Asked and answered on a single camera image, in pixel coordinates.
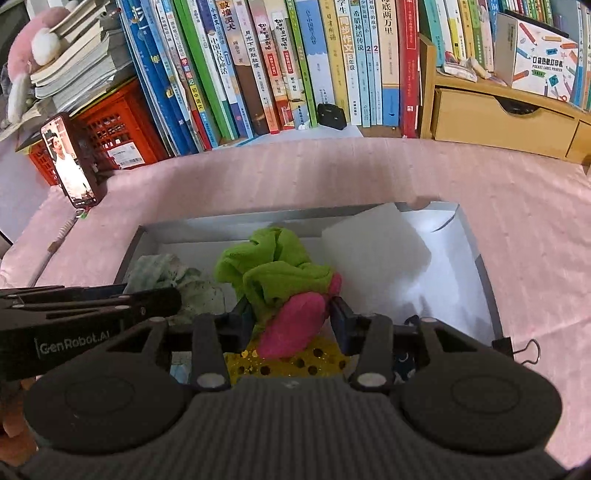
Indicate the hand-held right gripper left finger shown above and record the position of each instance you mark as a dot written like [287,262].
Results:
[242,318]

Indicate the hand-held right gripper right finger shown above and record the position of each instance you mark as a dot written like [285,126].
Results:
[339,323]

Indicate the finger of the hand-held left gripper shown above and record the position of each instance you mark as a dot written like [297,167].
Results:
[92,307]

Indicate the gold sequin bow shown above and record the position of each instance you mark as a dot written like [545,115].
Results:
[295,364]

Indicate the green checkered cloth scrunchie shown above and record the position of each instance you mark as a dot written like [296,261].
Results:
[184,286]

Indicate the grey cardboard box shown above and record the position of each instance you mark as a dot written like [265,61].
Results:
[452,286]

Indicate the white translucent board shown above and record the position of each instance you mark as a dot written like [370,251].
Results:
[21,194]

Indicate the smartphone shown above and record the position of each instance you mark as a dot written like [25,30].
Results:
[69,161]

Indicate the black binder clip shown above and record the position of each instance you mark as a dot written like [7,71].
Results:
[517,350]

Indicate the red plastic crate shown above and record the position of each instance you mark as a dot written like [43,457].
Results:
[124,124]

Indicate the pink tablecloth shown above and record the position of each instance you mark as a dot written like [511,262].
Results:
[531,254]

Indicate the small black toy handbag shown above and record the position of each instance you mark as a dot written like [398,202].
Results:
[331,116]

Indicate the stack of lying books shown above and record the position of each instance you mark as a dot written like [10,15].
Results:
[83,60]

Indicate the wooden drawer organizer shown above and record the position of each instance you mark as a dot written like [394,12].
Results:
[480,115]

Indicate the row of tall colourful books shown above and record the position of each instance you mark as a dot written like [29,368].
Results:
[277,60]

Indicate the pink plush toy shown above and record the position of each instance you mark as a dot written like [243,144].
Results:
[27,50]

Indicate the row of green spined books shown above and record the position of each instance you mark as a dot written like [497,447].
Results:
[457,27]

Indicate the white printed carton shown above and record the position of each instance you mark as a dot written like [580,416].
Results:
[540,60]

